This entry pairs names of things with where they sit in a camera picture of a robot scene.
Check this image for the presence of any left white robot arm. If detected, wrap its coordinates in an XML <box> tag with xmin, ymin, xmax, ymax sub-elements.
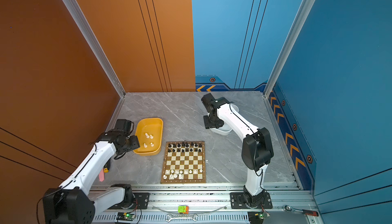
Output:
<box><xmin>42</xmin><ymin>119</ymin><xmax>140</xmax><ymax>224</ymax></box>

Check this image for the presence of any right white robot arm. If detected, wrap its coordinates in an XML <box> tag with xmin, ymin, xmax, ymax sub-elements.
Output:
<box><xmin>201</xmin><ymin>93</ymin><xmax>274</xmax><ymax>209</ymax></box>

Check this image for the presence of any wooden chess board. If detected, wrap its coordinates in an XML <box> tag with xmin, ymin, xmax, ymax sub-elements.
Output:
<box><xmin>160</xmin><ymin>141</ymin><xmax>207</xmax><ymax>184</ymax></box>

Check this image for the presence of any left circuit board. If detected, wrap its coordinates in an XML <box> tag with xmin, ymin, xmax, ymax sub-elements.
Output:
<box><xmin>116</xmin><ymin>212</ymin><xmax>136</xmax><ymax>223</ymax></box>

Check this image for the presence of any circuit board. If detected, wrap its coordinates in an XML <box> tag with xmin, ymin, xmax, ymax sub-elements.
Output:
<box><xmin>248</xmin><ymin>211</ymin><xmax>271</xmax><ymax>224</ymax></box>
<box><xmin>116</xmin><ymin>212</ymin><xmax>136</xmax><ymax>223</ymax></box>

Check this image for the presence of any right circuit board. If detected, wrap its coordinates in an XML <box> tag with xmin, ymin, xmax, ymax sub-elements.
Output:
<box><xmin>248</xmin><ymin>211</ymin><xmax>271</xmax><ymax>224</ymax></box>

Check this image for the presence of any white plastic tray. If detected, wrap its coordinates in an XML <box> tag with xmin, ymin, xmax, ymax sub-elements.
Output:
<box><xmin>210</xmin><ymin>102</ymin><xmax>239</xmax><ymax>136</ymax></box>

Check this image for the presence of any yellow plastic tray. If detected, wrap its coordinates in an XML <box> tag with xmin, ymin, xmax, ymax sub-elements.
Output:
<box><xmin>133</xmin><ymin>118</ymin><xmax>163</xmax><ymax>156</ymax></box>

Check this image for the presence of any pink eraser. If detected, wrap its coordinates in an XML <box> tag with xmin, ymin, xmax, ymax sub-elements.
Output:
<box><xmin>99</xmin><ymin>170</ymin><xmax>105</xmax><ymax>182</ymax></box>

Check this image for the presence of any green orange small block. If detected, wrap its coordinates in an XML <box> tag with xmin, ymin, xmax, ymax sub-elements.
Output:
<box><xmin>177</xmin><ymin>205</ymin><xmax>189</xmax><ymax>214</ymax></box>

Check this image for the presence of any silver wrench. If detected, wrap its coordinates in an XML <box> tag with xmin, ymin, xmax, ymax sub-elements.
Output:
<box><xmin>165</xmin><ymin>214</ymin><xmax>199</xmax><ymax>223</ymax></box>

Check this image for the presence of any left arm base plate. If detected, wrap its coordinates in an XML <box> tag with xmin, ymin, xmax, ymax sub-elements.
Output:
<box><xmin>114</xmin><ymin>192</ymin><xmax>150</xmax><ymax>210</ymax></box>

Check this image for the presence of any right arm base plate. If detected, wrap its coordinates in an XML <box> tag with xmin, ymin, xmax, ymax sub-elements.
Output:
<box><xmin>230</xmin><ymin>191</ymin><xmax>273</xmax><ymax>209</ymax></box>

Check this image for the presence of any red handled ratchet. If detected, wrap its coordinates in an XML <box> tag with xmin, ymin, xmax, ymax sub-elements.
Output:
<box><xmin>283</xmin><ymin>205</ymin><xmax>319</xmax><ymax>216</ymax></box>

